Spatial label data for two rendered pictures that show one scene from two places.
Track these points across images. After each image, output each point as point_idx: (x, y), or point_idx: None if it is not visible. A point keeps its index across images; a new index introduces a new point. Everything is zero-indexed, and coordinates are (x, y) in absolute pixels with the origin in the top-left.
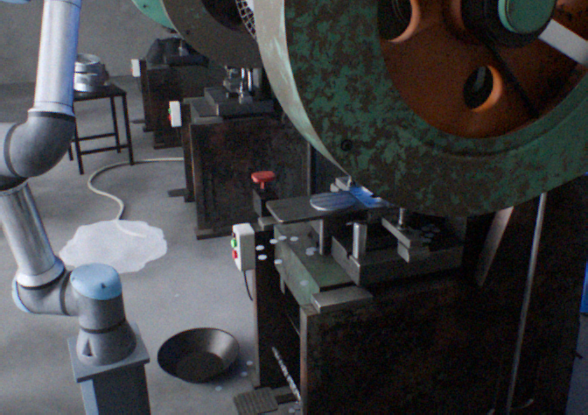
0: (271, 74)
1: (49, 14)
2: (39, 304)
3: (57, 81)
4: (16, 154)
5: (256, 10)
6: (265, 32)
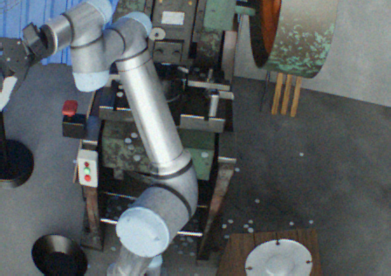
0: (287, 44)
1: (150, 75)
2: None
3: (176, 130)
4: (195, 208)
5: (287, 15)
6: (299, 27)
